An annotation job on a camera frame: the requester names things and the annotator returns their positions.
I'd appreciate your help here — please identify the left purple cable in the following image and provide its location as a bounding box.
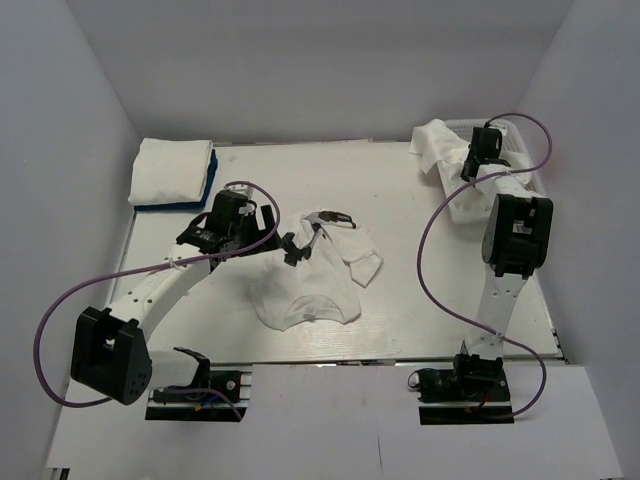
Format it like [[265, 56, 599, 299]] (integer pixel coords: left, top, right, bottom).
[[37, 180, 281, 407]]

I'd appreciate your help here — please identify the white red print t shirt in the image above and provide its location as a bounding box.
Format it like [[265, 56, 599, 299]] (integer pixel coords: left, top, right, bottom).
[[407, 118, 531, 221]]

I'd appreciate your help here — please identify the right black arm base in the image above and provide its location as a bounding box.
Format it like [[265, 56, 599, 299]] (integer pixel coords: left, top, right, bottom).
[[407, 368, 514, 426]]

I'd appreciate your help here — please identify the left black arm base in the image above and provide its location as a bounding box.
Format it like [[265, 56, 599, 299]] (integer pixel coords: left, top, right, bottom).
[[145, 365, 253, 423]]

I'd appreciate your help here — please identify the white robot print t shirt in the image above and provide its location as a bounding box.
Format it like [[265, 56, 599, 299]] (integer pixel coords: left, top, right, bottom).
[[251, 209, 383, 332]]

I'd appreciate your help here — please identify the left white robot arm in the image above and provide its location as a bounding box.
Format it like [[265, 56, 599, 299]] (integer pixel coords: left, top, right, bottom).
[[71, 189, 280, 405]]

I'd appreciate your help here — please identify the folded white t shirt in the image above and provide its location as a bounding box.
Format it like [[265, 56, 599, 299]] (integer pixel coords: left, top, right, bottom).
[[128, 138, 213, 207]]

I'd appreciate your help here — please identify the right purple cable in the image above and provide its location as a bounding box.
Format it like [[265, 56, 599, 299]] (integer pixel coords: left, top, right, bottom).
[[417, 113, 553, 418]]

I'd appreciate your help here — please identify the white plastic basket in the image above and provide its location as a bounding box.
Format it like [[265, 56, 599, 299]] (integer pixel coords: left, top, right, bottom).
[[437, 119, 542, 225]]

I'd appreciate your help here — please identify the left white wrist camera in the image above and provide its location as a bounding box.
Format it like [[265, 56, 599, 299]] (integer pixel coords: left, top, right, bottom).
[[224, 183, 254, 200]]

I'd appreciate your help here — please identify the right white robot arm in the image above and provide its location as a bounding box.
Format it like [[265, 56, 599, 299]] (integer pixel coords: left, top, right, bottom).
[[451, 123, 553, 404]]

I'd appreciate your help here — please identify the purple cable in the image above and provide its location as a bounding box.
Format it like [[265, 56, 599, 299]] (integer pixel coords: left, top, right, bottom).
[[37, 180, 281, 407], [417, 113, 553, 418]]

